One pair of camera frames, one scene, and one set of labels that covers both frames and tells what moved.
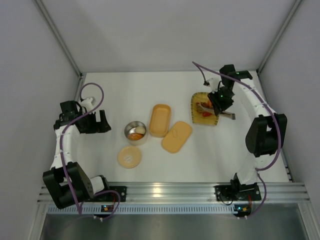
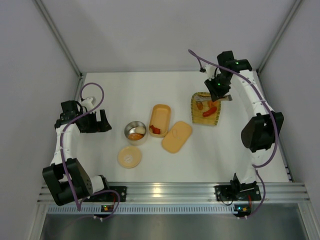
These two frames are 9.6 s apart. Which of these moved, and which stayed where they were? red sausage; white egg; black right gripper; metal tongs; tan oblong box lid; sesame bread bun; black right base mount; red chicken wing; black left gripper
Moved: red chicken wing; metal tongs; black right gripper
Stayed: tan oblong box lid; sesame bread bun; white egg; black left gripper; red sausage; black right base mount
